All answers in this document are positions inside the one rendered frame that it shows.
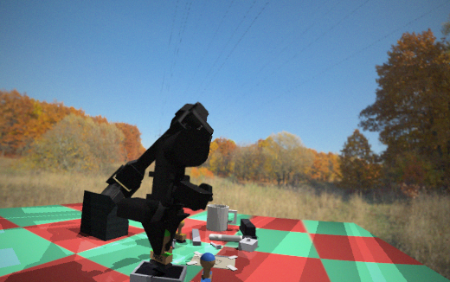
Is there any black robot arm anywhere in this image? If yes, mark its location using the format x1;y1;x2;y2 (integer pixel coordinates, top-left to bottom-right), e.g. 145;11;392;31
101;102;214;211

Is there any grey mug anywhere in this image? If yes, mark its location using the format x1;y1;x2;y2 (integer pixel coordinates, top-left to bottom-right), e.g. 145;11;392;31
206;204;238;231

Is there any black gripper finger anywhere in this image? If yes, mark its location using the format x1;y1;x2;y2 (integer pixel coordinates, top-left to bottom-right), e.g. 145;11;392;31
165;213;190;251
141;218;174;256

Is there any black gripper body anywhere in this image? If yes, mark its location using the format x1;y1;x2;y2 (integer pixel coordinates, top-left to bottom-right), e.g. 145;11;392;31
116;166;189;223

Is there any cream paper card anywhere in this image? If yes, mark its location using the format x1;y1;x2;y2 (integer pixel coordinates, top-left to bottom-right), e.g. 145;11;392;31
186;251;238;271

